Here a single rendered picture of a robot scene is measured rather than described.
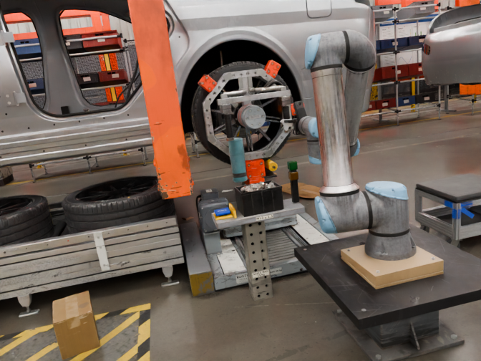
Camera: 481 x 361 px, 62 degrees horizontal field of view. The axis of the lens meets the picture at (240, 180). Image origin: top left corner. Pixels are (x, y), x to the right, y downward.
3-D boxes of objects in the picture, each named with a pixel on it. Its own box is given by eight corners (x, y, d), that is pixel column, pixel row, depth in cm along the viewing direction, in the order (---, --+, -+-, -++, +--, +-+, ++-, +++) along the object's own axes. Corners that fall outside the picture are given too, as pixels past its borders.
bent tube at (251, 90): (275, 91, 243) (274, 73, 240) (286, 90, 224) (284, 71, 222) (248, 94, 240) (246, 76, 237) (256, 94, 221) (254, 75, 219)
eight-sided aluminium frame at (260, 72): (291, 151, 260) (284, 65, 247) (295, 152, 253) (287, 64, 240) (210, 165, 250) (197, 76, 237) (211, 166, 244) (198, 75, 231)
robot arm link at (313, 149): (335, 163, 187) (333, 137, 184) (311, 167, 188) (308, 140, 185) (331, 159, 196) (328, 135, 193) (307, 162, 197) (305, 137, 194)
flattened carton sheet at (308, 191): (299, 183, 401) (299, 179, 400) (338, 192, 354) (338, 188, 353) (275, 190, 387) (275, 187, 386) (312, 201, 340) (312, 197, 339)
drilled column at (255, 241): (268, 287, 208) (259, 212, 198) (273, 296, 199) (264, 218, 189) (249, 291, 207) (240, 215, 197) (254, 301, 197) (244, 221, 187)
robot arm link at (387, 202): (416, 230, 147) (414, 185, 143) (370, 236, 147) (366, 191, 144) (400, 218, 162) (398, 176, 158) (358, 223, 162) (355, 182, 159)
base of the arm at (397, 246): (426, 255, 148) (425, 230, 146) (377, 263, 147) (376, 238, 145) (401, 238, 167) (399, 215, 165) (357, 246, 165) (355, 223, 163)
